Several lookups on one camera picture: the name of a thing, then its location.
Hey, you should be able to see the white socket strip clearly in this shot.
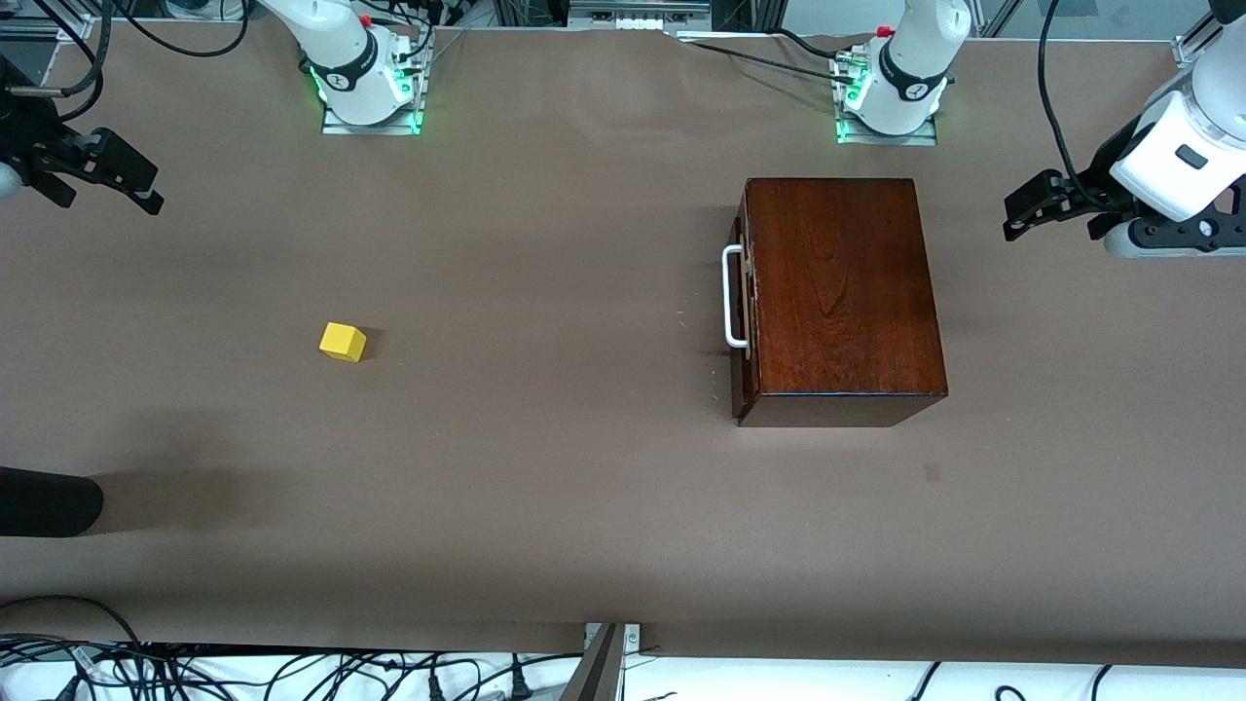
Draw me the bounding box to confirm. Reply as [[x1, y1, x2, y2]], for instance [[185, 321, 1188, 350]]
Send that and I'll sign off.
[[569, 3, 712, 32]]

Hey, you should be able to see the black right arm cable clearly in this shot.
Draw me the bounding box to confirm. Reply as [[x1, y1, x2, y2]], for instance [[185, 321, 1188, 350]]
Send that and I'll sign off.
[[34, 0, 256, 123]]

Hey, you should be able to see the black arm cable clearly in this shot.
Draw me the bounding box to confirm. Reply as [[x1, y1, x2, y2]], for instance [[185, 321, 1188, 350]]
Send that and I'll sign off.
[[1040, 0, 1111, 207], [34, 0, 256, 123]]

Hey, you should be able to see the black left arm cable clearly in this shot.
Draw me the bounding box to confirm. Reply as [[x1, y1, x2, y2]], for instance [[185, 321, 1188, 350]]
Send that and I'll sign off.
[[1040, 0, 1111, 207]]

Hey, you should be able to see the aluminium frame profile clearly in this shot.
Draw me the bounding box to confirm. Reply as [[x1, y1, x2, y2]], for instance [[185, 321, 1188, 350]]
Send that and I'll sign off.
[[1173, 0, 1246, 69]]

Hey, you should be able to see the dark brown wooden cabinet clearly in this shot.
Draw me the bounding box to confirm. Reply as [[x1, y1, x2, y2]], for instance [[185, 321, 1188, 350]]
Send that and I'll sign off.
[[732, 177, 950, 429]]

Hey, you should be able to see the black cylindrical object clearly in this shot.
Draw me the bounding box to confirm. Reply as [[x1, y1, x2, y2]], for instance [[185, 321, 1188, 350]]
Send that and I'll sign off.
[[0, 466, 105, 538]]

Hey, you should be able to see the silver mounting plate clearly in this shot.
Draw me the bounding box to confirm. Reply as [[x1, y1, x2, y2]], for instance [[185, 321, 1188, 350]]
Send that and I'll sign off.
[[582, 623, 643, 655]]

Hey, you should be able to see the black cable on table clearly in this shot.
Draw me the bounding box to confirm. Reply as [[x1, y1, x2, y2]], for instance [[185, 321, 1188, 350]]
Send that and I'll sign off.
[[681, 29, 860, 87]]

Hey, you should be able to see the black cable tangle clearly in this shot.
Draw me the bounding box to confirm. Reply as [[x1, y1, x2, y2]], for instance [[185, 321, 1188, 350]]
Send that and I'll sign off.
[[0, 594, 585, 701]]

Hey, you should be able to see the yellow wooden block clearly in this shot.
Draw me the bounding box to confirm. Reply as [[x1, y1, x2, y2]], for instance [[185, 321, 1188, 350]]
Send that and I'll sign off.
[[319, 321, 369, 364]]

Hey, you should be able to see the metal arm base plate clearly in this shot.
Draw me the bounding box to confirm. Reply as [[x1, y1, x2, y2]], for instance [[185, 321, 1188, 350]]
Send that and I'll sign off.
[[835, 54, 940, 147], [321, 39, 426, 135]]

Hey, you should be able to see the grey metal stand bar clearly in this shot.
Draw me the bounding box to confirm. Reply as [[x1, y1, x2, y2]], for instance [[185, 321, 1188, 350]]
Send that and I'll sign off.
[[560, 623, 626, 701]]

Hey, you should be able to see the wooden drawer with white handle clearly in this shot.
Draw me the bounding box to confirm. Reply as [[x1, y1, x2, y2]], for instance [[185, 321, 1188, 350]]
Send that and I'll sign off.
[[722, 214, 758, 361]]

